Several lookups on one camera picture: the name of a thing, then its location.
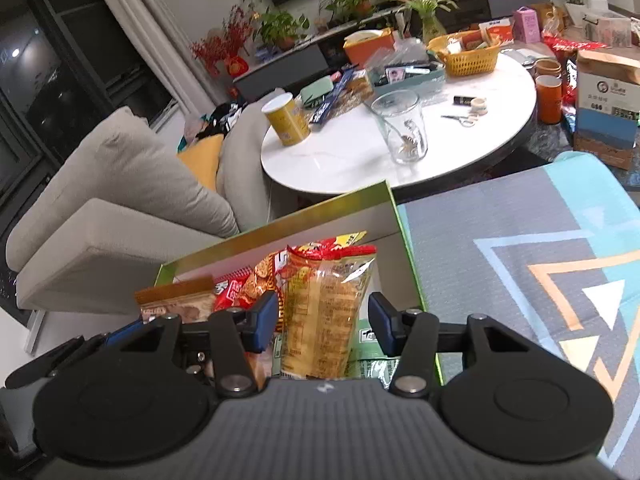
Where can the brown jar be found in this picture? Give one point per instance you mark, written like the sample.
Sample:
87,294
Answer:
547,67

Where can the dark clothing pile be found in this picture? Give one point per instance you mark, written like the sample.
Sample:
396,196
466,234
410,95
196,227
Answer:
225,117

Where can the green cardboard box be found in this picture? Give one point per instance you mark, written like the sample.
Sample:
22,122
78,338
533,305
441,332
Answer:
325,220

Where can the green snack bag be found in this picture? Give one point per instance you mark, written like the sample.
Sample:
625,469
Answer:
375,370

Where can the small red snack packet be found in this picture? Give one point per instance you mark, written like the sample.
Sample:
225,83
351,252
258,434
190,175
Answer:
227,295

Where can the glass vase with plant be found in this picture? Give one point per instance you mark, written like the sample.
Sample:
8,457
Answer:
432,30

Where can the tape roll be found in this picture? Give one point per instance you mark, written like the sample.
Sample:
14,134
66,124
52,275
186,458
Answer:
478,106

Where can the teal tray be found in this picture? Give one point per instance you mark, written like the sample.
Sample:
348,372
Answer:
425,77

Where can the red and white box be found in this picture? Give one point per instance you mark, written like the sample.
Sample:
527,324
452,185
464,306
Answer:
495,27

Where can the green pouch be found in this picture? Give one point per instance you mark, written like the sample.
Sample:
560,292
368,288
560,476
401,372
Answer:
315,91

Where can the red flower plant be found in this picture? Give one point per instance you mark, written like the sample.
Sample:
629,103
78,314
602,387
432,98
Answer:
220,45

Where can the long blue snack packet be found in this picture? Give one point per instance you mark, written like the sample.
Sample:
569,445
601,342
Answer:
332,97

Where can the yellow canister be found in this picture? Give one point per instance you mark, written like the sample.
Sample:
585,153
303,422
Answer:
287,122

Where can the white curtain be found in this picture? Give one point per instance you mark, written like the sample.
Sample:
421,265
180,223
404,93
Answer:
150,25

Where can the clear glass cup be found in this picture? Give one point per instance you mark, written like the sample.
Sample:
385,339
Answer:
400,125

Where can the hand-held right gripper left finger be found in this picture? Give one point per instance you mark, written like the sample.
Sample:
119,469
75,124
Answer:
262,322

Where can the flat red packet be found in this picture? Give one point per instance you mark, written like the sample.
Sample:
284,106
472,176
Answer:
565,42

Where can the patterned grey blue mat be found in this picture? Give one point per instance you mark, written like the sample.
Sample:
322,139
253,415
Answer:
450,260

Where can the brown snack packet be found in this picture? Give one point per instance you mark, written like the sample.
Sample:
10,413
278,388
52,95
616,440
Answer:
175,305

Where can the orange box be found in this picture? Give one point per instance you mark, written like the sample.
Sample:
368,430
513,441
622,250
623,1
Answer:
365,52

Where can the small black tube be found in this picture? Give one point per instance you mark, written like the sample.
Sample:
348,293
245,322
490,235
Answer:
462,100

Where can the clear cracker bag red top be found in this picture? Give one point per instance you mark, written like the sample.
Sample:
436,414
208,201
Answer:
322,310

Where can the orange jar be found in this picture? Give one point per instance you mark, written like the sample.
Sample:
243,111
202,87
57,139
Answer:
548,102

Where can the orange biscuit bag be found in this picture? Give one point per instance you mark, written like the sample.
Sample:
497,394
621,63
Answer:
260,280

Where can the beige sofa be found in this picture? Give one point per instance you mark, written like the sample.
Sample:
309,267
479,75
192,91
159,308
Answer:
115,175

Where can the grey television cabinet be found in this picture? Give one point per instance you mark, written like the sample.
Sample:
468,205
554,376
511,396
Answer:
290,62

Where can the clear storage box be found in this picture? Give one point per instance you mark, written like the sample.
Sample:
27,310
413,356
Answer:
607,30

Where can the tan snack packet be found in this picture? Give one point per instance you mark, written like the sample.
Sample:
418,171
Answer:
360,89

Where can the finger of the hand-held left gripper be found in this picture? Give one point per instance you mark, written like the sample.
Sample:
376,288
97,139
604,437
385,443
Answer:
122,332

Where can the brown and blue cardboard box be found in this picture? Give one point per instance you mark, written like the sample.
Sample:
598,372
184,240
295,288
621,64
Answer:
605,85

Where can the pink box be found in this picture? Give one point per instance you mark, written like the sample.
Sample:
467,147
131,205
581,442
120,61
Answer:
526,27

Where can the orange woven basket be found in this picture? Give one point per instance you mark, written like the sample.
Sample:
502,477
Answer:
467,62

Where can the dark framed window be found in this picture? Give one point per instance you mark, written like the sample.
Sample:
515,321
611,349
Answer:
30,60

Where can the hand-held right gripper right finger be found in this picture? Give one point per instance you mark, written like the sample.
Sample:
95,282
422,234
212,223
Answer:
382,325

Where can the round white table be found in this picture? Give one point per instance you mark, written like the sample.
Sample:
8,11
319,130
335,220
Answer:
340,160

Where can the yellow cushion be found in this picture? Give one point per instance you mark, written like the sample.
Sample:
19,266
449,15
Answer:
202,160

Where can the scissors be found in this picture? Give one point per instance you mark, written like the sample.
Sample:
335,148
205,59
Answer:
462,120

